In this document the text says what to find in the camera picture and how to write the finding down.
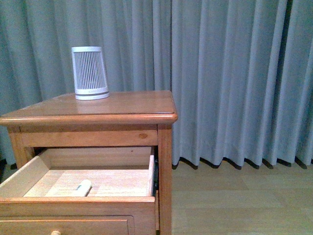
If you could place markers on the wooden nightstand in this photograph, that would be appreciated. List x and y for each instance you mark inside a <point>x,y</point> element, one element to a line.
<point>124,119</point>

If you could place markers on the wooden drawer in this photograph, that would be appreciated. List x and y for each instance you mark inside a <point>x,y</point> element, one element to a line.
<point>36,200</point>

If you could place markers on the white slatted cylindrical device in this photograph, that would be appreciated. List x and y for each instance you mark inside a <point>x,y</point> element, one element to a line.
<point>90,78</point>

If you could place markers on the grey-green curtain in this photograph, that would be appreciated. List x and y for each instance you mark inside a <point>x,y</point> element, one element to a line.
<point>241,71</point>

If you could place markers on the white medicine bottle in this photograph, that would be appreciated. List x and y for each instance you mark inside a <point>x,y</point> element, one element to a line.
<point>83,189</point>

